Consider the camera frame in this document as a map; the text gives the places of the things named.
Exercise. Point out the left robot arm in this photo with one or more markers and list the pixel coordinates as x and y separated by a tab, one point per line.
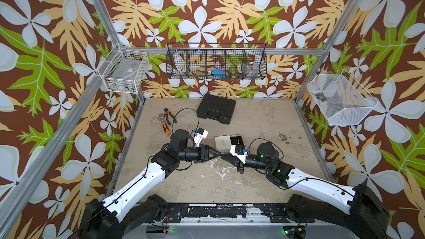
118	214

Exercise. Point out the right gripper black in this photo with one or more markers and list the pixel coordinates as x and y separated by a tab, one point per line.
234	161

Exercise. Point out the white wire basket left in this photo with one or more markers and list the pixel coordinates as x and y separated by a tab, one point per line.
123	69

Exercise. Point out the black plastic tool case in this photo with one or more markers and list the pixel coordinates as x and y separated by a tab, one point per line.
216	108

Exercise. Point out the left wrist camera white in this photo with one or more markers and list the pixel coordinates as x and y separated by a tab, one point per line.
200	134

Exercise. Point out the orange black pliers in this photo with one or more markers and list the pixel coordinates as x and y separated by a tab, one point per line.
169	117

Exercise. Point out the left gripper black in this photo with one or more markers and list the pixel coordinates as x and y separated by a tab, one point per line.
202	152

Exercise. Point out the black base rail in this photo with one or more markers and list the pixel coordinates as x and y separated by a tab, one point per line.
274	212

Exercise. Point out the white drawer jewelry box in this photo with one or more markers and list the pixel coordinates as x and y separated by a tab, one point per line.
224	143

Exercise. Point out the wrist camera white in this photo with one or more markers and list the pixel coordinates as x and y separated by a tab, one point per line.
240	152
200	134

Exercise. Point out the orange black utility knife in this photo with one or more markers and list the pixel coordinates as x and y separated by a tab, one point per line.
166	129

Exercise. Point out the black wire basket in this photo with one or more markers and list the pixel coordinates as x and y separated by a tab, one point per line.
239	61

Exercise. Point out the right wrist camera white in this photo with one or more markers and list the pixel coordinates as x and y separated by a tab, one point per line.
240	152

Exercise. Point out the blue object in basket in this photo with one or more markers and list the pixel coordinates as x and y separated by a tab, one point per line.
218	74

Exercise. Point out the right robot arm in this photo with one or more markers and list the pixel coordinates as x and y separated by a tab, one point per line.
356	208

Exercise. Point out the dark object in mesh basket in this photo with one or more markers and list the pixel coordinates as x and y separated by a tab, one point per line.
321	97

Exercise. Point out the white mesh basket right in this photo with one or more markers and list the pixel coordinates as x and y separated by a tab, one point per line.
348	103

